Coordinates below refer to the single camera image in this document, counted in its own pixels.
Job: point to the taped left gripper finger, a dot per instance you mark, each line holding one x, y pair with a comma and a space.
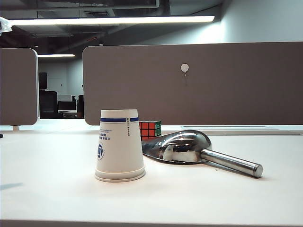
4, 24

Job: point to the grey desk divider panel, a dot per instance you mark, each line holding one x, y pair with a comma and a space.
225, 94
16, 89

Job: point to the white adhesive hook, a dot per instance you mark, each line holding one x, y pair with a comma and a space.
184, 67

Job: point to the stainless steel scoop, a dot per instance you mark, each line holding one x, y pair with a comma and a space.
184, 146

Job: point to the low black office chair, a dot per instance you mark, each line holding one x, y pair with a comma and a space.
80, 106

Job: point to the grey desk divider panel right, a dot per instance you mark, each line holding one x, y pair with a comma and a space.
225, 94

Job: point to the grey desk divider panel left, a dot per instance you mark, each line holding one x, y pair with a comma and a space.
16, 89

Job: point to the Rubik's cube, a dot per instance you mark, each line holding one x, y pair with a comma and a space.
148, 130

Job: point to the black office chair with headrest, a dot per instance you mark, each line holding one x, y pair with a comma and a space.
48, 104

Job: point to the long ceiling light strip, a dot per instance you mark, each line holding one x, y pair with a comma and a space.
106, 20

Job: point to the white partition support post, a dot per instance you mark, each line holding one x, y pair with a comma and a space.
15, 128

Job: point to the computer monitor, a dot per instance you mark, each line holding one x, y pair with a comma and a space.
67, 106

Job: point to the white paper cup blue logo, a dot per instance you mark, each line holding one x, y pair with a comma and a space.
118, 146

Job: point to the short ceiling light strip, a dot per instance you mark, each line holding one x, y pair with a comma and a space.
55, 55

